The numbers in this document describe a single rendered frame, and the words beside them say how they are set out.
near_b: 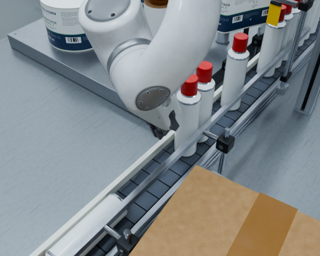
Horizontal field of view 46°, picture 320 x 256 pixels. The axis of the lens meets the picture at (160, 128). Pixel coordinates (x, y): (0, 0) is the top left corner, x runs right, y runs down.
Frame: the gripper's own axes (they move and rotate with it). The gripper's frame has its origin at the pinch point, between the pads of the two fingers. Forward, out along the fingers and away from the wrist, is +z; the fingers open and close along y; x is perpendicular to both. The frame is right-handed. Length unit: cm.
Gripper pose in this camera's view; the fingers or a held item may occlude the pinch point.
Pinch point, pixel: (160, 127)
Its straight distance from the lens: 74.3
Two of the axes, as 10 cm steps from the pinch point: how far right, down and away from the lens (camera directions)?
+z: 2.1, 5.0, 8.4
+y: -7.8, -4.3, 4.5
